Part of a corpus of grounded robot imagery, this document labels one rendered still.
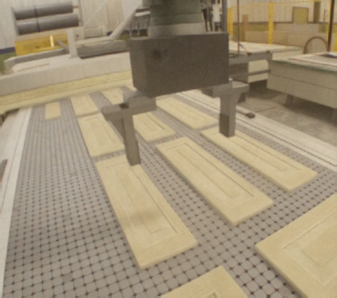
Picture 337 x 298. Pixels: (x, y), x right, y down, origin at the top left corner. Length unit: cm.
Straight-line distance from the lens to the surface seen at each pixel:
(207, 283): 71
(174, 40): 55
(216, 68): 61
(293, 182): 107
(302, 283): 75
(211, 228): 85
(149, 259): 76
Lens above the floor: 150
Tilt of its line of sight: 24 degrees down
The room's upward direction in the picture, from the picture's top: 5 degrees counter-clockwise
